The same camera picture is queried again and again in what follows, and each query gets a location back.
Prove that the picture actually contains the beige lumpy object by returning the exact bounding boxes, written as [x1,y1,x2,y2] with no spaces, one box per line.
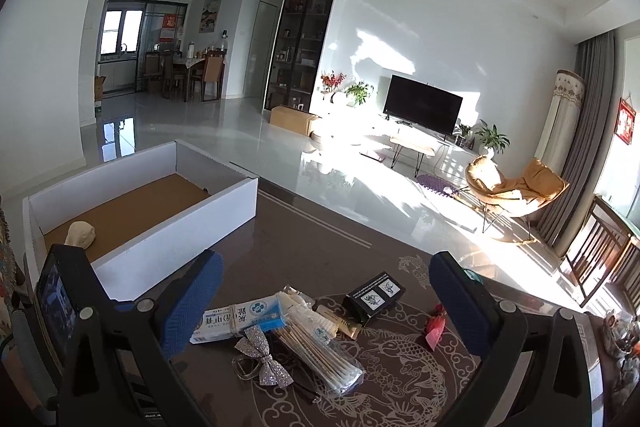
[66,222,97,249]

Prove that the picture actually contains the orange lounge chair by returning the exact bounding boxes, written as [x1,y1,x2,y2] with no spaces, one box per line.
[465,155,571,233]

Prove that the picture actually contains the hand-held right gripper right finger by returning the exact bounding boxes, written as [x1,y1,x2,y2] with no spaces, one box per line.
[428,251,593,427]

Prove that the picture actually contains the white television cabinet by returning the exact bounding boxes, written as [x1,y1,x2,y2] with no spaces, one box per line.
[320,104,501,158]

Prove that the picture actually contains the brown cardboard box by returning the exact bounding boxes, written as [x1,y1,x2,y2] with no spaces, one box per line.
[269,105,321,136]

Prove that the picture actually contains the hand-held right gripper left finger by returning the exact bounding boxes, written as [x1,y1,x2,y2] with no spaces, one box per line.
[59,250,224,427]

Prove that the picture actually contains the silver sparkly bow hair clip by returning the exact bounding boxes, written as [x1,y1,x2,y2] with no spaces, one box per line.
[232,324,296,389]

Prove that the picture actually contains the white door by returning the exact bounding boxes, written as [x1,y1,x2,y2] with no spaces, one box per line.
[243,2,278,98]

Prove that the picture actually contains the dark table ornaments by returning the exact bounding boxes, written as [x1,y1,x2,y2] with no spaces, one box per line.
[602,309,640,388]

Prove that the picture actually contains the small wooden bench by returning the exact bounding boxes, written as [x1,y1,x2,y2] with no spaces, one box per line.
[390,136,437,170]

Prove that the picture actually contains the grey curtain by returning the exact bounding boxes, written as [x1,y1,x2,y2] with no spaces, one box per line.
[537,32,616,253]

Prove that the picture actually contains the patterned cloth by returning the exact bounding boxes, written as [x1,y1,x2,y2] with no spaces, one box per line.
[0,202,26,333]

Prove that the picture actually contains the dark glass display cabinet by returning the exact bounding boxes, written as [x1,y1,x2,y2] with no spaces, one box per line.
[262,0,342,112]

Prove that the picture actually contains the cotton swab pack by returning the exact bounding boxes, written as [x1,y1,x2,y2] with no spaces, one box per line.
[272,302,365,395]

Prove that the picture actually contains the wooden dining chair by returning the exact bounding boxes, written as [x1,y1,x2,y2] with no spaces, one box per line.
[201,56,224,102]

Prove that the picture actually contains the wooden dining table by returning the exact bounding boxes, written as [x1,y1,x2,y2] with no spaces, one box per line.
[172,57,211,102]

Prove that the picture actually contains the gold pen in wrapper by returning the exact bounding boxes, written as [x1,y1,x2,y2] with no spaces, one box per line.
[315,302,362,341]

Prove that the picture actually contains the dark wooden slatted chair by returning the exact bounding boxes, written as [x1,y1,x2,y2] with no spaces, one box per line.
[612,237,640,310]
[565,197,633,303]

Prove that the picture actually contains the purple floor mat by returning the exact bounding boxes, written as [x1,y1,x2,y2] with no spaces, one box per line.
[416,174,468,198]

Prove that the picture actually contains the red packet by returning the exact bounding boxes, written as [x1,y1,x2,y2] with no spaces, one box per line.
[424,304,446,350]

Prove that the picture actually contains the blue white medicine box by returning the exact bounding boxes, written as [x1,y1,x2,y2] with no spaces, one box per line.
[190,294,291,344]

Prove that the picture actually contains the framed landscape painting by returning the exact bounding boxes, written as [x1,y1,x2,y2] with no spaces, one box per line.
[199,0,222,34]

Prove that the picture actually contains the cloth covered air conditioner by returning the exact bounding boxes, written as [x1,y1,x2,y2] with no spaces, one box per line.
[535,69,586,168]

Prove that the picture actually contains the green trailing potted plant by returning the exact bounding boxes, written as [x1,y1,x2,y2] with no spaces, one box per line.
[345,82,375,106]

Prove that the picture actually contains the black printed box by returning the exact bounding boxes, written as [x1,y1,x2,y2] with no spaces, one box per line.
[342,272,407,325]

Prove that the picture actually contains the large green potted plant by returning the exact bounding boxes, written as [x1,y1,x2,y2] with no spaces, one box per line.
[472,121,511,154]

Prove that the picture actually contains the white cardboard box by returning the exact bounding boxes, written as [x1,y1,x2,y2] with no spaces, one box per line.
[22,139,260,303]

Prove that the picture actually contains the red wall hanging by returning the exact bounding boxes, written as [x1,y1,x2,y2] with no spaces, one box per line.
[616,98,636,142]

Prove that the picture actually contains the red door poster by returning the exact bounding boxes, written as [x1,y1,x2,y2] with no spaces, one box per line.
[161,13,185,42]

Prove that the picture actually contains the black flat television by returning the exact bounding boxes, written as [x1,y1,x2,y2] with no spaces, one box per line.
[383,75,464,135]

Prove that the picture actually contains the red flower arrangement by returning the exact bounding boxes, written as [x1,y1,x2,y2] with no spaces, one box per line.
[320,71,347,95]

